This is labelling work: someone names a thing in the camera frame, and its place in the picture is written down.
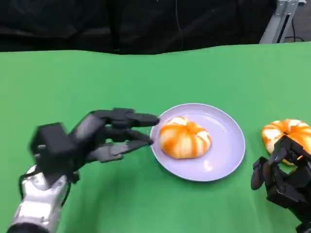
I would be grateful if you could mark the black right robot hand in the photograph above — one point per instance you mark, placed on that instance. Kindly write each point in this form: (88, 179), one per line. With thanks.
(286, 182)

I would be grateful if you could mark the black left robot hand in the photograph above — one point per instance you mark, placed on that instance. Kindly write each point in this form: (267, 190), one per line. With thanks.
(97, 128)

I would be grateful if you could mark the lilac plate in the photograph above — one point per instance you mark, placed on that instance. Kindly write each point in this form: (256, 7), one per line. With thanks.
(223, 150)

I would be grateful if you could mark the aluminium frame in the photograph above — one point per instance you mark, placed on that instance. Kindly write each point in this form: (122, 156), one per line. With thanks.
(274, 26)

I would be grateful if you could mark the black curtain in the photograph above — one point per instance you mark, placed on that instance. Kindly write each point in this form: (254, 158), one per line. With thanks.
(97, 21)

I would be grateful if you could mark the orange white toy bread roll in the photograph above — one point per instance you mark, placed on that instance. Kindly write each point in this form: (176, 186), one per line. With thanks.
(279, 127)
(184, 138)

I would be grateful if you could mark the green table cloth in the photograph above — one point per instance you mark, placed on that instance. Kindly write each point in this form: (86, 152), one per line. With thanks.
(155, 77)

